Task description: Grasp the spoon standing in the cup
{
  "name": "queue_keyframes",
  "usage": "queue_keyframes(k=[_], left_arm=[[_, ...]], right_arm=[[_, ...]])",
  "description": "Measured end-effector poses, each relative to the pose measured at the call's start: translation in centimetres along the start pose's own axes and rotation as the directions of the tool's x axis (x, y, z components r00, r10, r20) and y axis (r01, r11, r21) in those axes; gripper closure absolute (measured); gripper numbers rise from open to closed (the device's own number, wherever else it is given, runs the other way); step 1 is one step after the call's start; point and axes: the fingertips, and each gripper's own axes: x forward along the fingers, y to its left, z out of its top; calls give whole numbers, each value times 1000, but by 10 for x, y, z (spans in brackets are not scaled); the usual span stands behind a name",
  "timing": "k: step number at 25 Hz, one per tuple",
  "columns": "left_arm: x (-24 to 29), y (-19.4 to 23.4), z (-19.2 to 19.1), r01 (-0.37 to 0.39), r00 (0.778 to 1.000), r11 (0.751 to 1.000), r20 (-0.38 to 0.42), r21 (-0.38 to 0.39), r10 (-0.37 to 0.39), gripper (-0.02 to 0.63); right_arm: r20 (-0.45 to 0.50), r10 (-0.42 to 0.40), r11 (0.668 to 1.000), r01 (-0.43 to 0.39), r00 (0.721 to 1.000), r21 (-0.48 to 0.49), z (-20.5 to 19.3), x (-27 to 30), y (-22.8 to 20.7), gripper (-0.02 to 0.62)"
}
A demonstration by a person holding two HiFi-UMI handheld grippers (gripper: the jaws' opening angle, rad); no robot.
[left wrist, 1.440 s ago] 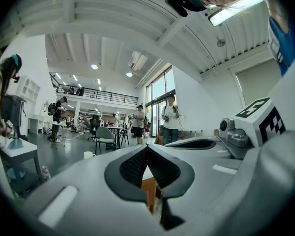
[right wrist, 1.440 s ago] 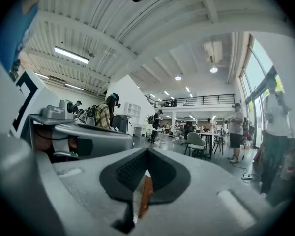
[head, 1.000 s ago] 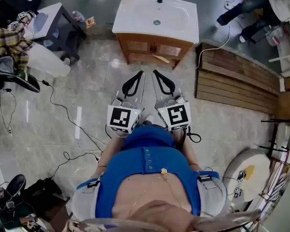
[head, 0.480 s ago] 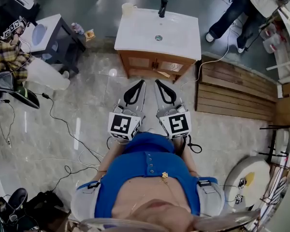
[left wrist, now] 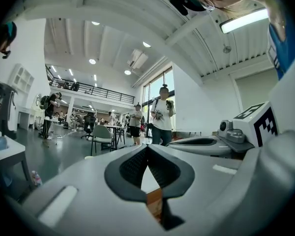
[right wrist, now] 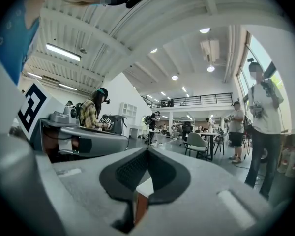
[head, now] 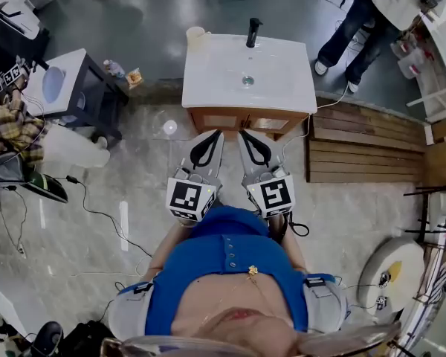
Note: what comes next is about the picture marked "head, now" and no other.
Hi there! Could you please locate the white cable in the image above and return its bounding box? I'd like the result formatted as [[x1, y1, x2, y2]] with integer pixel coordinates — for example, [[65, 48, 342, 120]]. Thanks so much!
[[281, 83, 349, 156]]

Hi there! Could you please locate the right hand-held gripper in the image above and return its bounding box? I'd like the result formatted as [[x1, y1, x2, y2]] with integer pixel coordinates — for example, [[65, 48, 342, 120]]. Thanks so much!
[[237, 129, 297, 219]]

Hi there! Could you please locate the black faucet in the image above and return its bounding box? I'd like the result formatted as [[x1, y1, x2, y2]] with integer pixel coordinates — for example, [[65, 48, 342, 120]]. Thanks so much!
[[245, 17, 265, 49]]

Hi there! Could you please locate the wooden vanity cabinet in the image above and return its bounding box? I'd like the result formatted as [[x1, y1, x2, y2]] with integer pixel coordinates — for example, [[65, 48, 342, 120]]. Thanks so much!
[[187, 106, 311, 141]]

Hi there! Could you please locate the person's left forearm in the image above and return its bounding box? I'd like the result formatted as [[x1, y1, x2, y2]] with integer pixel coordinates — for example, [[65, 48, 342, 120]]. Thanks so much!
[[144, 217, 200, 281]]

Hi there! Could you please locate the wooden slatted platform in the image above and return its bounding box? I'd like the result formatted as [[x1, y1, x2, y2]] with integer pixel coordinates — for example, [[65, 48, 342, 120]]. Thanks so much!
[[305, 94, 429, 184]]

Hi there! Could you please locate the orange snack packet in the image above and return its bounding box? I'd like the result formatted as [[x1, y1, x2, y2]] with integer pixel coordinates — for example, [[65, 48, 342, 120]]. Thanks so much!
[[126, 68, 144, 89]]

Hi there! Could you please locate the black floor cable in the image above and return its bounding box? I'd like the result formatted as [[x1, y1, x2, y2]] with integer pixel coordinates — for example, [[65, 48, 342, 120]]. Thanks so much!
[[65, 175, 154, 260]]

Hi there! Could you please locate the cream cup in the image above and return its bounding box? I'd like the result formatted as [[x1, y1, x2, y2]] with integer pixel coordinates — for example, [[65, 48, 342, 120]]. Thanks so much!
[[186, 25, 212, 53]]

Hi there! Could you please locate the gold necklace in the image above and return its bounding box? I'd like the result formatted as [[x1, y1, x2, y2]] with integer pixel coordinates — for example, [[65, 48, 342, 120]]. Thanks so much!
[[207, 264, 262, 320]]

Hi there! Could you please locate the round white table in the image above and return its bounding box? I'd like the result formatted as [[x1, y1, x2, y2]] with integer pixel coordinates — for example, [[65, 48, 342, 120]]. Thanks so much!
[[356, 235, 427, 318]]

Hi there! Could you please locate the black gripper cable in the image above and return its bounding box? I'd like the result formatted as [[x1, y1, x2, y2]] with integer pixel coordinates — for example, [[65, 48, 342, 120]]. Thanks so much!
[[286, 210, 311, 237]]

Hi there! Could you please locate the white basin on black stand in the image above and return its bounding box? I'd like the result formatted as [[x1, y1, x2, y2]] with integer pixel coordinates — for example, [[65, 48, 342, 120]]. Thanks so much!
[[21, 48, 130, 141]]

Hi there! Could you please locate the white box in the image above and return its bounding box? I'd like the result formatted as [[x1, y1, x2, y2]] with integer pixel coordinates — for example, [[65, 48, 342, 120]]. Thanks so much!
[[0, 0, 42, 39]]

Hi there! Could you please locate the black and green bag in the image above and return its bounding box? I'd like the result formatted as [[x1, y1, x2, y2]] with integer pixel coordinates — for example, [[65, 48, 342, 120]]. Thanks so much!
[[23, 170, 70, 205]]

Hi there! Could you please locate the black metal rack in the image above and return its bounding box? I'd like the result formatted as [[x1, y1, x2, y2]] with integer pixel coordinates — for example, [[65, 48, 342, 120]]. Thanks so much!
[[402, 185, 446, 238]]

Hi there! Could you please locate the white washbasin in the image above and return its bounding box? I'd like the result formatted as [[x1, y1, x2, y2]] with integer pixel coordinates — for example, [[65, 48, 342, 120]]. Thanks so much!
[[181, 33, 318, 115]]

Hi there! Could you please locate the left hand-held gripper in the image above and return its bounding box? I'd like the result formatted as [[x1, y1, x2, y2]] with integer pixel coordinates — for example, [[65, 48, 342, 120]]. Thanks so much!
[[166, 129, 224, 224]]

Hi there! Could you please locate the person's blue shirt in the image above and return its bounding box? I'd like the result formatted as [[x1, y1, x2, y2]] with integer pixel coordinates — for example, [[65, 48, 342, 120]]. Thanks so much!
[[107, 205, 349, 344]]

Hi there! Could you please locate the person's right forearm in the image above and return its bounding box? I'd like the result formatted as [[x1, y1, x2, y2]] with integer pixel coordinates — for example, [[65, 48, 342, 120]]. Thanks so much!
[[269, 213, 308, 274]]

